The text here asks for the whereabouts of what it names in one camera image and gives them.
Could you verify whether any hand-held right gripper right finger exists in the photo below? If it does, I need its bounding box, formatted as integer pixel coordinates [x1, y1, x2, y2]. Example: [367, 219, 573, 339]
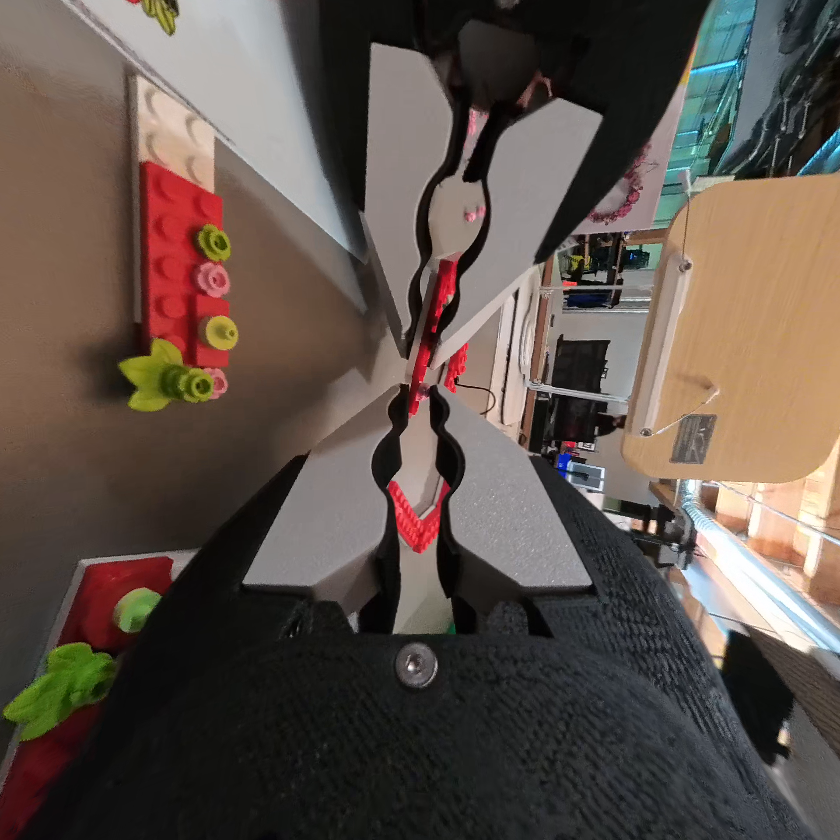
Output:
[428, 390, 598, 635]

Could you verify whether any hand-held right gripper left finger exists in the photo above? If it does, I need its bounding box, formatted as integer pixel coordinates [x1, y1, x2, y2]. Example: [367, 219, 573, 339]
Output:
[240, 384, 404, 635]

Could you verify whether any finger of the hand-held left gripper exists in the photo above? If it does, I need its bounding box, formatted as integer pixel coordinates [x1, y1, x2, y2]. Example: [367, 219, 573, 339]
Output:
[425, 96, 606, 355]
[358, 42, 460, 361]

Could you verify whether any red lego plate strip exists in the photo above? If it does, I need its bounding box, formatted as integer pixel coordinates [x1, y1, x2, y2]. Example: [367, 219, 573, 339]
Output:
[408, 259, 460, 416]

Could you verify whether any lego set box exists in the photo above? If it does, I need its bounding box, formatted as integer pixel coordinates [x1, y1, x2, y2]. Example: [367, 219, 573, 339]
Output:
[577, 69, 690, 232]

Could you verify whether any lego instruction booklet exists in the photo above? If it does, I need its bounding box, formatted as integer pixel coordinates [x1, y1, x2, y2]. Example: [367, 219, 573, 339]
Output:
[62, 0, 370, 315]

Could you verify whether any red lego strip with flowers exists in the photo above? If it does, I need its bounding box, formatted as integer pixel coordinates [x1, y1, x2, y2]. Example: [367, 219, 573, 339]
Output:
[118, 74, 240, 413]
[0, 556, 198, 840]

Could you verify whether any black monitor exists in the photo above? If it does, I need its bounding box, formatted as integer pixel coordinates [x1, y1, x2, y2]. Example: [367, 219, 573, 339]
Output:
[551, 338, 611, 441]

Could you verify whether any red lego heart frame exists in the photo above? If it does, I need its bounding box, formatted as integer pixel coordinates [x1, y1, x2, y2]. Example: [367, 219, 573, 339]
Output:
[387, 341, 471, 554]

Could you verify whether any silver ventilation duct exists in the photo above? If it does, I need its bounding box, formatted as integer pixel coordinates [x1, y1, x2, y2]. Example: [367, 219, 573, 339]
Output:
[679, 479, 840, 651]

